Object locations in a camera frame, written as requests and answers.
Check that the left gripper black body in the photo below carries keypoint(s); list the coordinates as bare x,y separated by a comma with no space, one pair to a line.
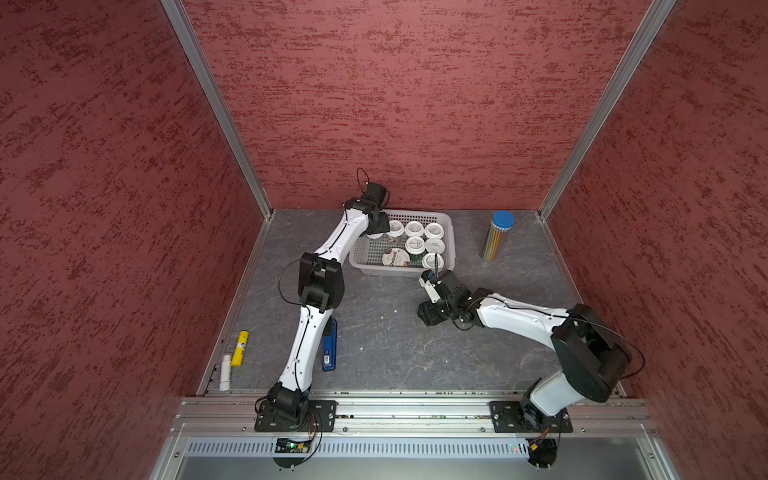
380,225

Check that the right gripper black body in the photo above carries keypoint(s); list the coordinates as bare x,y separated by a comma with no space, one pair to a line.
448,305

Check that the wide Chobani yogurt tub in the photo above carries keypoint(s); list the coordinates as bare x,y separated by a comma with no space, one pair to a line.
396,257

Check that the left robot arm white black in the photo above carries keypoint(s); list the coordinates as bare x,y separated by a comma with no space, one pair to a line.
321,289

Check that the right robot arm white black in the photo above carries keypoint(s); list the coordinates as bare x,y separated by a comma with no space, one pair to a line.
591,357

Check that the white plastic perforated basket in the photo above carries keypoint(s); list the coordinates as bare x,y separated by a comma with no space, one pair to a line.
367,253

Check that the blue-capped tube of sticks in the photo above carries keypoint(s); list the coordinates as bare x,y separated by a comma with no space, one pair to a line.
501,223

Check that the blue black stapler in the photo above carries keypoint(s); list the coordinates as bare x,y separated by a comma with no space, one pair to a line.
329,345

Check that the yellow marker pen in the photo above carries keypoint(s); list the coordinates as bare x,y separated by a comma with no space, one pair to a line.
239,351

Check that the white marker pen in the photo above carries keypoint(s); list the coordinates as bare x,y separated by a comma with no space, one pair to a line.
225,373

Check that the white vented strip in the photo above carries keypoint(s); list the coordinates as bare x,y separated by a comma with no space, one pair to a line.
409,447

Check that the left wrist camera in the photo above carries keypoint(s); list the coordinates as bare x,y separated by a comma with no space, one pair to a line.
376,193

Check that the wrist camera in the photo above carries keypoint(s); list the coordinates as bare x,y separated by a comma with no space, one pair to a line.
443,286
376,193

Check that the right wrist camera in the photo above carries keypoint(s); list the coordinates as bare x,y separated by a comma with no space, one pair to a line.
443,286

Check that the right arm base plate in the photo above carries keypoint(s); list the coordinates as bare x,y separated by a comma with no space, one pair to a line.
525,418

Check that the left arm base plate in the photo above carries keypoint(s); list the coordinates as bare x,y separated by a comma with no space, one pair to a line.
311,416

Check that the right controller board with wires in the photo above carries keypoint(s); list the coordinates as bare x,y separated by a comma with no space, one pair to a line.
542,453

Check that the controller board with wires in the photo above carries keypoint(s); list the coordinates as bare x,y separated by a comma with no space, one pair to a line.
291,445
542,453

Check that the left controller board with wires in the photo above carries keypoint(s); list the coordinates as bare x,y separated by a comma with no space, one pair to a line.
291,445

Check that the aluminium front rail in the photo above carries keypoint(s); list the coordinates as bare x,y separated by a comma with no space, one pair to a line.
409,414

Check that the left aluminium corner post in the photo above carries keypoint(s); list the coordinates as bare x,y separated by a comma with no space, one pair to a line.
184,31

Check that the aluminium corner post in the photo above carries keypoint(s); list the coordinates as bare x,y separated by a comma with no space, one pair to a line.
184,31
646,32

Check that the right aluminium corner post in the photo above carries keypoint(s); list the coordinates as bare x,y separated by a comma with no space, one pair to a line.
646,32

